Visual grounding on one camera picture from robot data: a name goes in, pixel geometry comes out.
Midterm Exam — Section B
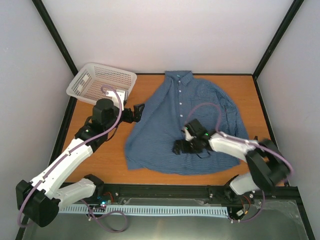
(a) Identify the blue plaid shirt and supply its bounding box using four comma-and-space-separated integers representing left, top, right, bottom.
124, 70, 248, 175

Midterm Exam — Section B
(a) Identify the white perforated plastic basket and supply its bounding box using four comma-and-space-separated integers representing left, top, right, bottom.
66, 62, 137, 107

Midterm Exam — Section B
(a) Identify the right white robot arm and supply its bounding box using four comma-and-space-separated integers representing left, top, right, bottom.
172, 119, 293, 203

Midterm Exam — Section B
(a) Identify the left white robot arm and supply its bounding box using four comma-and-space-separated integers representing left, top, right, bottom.
15, 98, 145, 227

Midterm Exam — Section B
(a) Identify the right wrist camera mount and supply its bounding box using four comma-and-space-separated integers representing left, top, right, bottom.
184, 129, 194, 142

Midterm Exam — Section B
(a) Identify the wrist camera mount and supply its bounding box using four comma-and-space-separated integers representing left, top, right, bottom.
105, 90, 129, 103
184, 129, 194, 142

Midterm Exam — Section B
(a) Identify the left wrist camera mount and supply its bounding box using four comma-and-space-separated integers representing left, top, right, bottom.
105, 90, 129, 103

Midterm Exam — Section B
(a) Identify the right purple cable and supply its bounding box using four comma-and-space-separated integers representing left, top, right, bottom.
186, 102, 295, 223

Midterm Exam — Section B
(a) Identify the purple cable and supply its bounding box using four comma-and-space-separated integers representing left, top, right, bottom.
16, 84, 126, 228
186, 102, 295, 223

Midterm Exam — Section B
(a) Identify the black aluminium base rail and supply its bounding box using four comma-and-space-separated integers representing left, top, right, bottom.
84, 184, 302, 207

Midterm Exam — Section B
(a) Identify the light blue cable duct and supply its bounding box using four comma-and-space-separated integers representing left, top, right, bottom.
59, 203, 229, 219

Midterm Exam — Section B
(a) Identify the left black frame post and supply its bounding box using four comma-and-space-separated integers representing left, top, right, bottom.
32, 0, 78, 76

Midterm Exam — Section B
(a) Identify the black frame post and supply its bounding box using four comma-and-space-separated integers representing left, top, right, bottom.
32, 0, 78, 76
252, 0, 305, 77

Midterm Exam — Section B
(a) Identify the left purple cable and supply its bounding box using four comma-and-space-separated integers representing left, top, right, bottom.
16, 84, 126, 228

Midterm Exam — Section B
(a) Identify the right black frame post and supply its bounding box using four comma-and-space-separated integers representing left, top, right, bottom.
252, 0, 305, 77

